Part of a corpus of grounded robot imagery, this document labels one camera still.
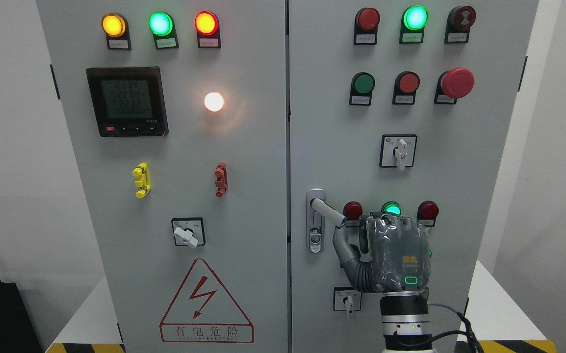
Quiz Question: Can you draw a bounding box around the silver door handle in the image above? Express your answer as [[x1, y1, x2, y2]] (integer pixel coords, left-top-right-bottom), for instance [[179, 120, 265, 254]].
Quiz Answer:
[[306, 188, 347, 254]]

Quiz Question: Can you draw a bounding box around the left grey cabinet door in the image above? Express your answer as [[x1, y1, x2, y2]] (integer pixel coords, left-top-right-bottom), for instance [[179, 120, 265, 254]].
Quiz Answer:
[[37, 0, 289, 353]]

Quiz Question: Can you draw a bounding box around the grey cabinet door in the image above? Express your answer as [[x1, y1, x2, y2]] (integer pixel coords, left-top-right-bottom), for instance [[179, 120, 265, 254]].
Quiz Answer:
[[289, 0, 539, 353], [37, 0, 289, 353]]

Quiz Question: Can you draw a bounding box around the right grey cabinet door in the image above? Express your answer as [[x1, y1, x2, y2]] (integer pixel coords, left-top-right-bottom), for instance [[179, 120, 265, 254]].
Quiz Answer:
[[289, 0, 539, 353]]

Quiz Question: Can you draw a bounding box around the red terminal connector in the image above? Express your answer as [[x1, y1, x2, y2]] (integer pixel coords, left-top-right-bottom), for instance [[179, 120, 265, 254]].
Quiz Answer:
[[214, 162, 229, 198]]

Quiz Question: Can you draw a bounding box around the dark red indicator middle left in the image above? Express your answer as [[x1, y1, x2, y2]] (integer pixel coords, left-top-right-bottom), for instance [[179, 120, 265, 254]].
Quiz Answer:
[[343, 201, 363, 227]]

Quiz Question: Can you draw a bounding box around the dark red indicator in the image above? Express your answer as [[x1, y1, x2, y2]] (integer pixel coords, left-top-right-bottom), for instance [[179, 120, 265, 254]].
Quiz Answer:
[[343, 201, 363, 227], [416, 201, 439, 227], [353, 7, 380, 46]]

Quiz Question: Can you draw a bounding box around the white lit indicator lamp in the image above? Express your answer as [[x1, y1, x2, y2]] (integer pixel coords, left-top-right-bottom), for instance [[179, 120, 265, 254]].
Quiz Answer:
[[203, 92, 225, 112]]

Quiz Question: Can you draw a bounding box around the green lit indicator middle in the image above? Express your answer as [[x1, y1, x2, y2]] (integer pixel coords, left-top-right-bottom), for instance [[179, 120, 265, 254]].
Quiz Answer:
[[381, 201, 402, 215]]

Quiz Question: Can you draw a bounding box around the green lit indicator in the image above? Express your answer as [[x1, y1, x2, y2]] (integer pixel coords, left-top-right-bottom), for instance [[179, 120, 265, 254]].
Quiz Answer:
[[399, 5, 428, 44], [381, 201, 402, 215]]

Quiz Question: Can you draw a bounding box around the green push button upper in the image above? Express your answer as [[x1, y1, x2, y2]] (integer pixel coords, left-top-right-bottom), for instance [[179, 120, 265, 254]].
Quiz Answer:
[[349, 72, 375, 106]]

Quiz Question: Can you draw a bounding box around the yellow terminal connector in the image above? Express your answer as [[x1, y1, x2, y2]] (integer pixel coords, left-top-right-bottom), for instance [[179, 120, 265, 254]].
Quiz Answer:
[[132, 162, 151, 199]]

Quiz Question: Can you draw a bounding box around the dark red indicator middle right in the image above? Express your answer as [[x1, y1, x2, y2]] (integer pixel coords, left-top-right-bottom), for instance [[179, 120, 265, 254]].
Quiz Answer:
[[416, 201, 439, 227]]

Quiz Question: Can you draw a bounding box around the red push button upper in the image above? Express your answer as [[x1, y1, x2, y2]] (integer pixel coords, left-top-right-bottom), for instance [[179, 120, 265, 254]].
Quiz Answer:
[[392, 71, 420, 105]]

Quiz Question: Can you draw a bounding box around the red electric hazard warning sticker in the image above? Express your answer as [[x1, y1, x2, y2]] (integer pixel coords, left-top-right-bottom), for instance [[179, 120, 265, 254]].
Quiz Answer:
[[159, 258, 254, 344]]

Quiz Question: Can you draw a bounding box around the red lit indicator light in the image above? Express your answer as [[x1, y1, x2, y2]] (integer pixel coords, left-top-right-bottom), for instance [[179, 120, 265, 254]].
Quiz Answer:
[[195, 11, 222, 49]]

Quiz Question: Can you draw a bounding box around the black digital power meter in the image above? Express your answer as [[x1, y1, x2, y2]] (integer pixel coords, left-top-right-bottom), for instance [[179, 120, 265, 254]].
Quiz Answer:
[[86, 66, 169, 138]]

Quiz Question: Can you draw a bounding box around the dark red indicator top right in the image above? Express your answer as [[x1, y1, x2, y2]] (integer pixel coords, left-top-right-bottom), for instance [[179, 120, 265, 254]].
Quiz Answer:
[[353, 7, 380, 46]]

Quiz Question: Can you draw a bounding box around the green indicator light top left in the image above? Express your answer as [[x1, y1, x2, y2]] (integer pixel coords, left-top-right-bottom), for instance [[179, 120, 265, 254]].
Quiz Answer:
[[148, 11, 179, 50]]

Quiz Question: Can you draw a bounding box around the red emergency stop button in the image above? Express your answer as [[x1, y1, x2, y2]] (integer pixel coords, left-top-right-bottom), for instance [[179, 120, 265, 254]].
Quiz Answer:
[[434, 67, 474, 105]]

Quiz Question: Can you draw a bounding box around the green lit indicator top right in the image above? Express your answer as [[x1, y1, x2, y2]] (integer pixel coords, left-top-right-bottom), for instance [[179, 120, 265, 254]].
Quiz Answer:
[[399, 5, 428, 44]]

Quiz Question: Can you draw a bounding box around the yellow indicator light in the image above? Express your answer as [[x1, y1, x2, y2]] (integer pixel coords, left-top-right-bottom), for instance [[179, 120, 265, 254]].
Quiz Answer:
[[102, 13, 132, 50]]

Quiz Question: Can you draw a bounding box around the dark red buzzer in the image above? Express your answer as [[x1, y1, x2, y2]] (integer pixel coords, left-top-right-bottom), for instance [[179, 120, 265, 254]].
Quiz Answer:
[[444, 6, 476, 43]]

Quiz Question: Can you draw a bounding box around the white platform with hazard stripes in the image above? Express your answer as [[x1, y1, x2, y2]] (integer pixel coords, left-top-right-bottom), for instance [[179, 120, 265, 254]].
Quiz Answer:
[[47, 263, 557, 353]]

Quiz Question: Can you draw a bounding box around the black box at left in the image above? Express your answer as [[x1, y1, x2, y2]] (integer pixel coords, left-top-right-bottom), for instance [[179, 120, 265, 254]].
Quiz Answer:
[[0, 279, 43, 353]]

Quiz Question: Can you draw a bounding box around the left door white selector switch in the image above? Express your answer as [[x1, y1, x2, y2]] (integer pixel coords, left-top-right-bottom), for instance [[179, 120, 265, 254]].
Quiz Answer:
[[171, 217, 206, 249]]

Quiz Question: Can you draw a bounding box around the white selector switch upper right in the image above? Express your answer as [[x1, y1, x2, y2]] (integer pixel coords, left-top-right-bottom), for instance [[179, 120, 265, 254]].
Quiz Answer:
[[379, 134, 418, 171]]

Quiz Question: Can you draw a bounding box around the white selector switch lower right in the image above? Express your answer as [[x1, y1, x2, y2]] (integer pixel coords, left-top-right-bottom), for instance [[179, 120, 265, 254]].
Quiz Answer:
[[333, 286, 363, 321]]

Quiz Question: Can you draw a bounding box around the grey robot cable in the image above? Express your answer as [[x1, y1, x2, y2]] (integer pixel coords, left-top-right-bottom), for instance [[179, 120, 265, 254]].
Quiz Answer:
[[396, 303, 485, 353]]

